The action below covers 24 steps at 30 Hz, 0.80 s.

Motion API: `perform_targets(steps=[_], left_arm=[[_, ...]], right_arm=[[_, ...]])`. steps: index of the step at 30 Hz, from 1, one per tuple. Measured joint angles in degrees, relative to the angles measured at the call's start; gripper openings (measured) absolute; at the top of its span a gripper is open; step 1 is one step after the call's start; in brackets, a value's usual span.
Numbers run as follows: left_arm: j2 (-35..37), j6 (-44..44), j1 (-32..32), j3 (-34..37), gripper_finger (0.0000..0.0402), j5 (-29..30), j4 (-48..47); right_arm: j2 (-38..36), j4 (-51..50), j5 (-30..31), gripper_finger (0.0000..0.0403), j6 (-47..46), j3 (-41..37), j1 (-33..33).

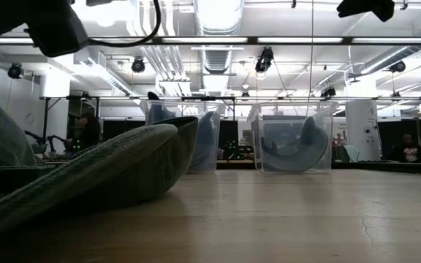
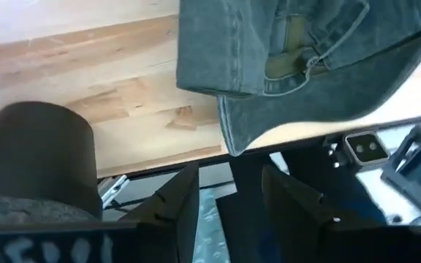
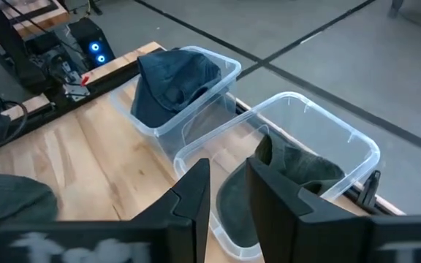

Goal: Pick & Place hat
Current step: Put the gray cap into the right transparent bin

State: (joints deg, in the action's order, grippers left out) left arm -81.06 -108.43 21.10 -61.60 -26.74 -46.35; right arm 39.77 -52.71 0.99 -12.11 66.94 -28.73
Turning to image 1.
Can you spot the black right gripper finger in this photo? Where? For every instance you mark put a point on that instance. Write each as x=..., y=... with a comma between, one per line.
x=354, y=7

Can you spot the grey-blue baseball cap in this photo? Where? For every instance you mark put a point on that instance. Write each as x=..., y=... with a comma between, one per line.
x=164, y=115

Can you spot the black background robot arm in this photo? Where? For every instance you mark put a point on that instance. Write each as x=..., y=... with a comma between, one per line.
x=55, y=140

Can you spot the black ceiling spotlight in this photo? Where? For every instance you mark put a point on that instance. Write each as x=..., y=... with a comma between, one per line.
x=15, y=71
x=397, y=66
x=138, y=65
x=328, y=92

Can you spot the white round pillar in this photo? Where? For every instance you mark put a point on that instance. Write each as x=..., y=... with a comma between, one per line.
x=360, y=120

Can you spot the person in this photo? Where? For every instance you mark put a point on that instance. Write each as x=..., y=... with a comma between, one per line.
x=90, y=133
x=409, y=149

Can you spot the clear plastic bin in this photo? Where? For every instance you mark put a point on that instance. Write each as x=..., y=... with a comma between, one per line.
x=218, y=139
x=254, y=139

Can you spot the black overhead camera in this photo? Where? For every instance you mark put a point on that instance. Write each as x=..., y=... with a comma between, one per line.
x=264, y=60

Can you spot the black background station frame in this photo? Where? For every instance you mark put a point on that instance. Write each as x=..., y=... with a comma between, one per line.
x=46, y=120

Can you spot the silver ventilation duct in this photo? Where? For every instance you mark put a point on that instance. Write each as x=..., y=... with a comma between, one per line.
x=218, y=22

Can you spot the black aluminium rig frame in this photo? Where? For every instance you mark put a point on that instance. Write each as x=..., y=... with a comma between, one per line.
x=378, y=168

